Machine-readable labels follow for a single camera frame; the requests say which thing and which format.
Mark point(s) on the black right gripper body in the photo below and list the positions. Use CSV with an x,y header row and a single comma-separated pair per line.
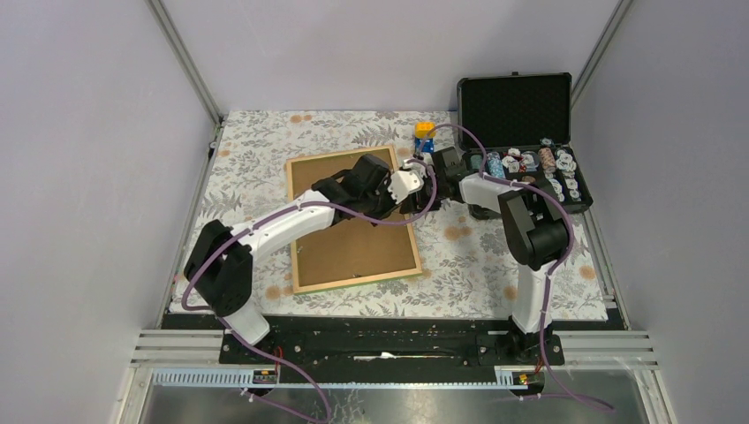
x,y
440,181

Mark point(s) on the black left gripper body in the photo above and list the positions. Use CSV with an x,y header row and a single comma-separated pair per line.
x,y
379,203

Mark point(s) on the green wooden picture frame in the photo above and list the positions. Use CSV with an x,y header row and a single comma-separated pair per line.
x,y
351,281

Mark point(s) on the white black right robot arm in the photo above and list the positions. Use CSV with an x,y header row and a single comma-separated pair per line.
x,y
537,228

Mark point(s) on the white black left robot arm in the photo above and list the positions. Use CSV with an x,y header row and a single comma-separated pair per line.
x,y
220,266

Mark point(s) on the blue toy brick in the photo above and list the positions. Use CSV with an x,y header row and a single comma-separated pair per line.
x,y
424,146

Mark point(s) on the yellow toy brick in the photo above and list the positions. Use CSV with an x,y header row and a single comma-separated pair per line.
x,y
422,129

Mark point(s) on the black poker chip case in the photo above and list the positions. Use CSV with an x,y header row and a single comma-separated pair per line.
x,y
521,126

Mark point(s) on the floral tablecloth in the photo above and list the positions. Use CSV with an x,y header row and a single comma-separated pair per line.
x,y
467,270

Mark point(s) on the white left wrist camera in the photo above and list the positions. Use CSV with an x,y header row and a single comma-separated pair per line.
x,y
404,183

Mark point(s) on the brown frame backing board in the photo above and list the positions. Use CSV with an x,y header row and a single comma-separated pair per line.
x,y
351,251

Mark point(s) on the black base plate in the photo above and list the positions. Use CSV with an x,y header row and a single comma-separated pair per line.
x,y
357,350

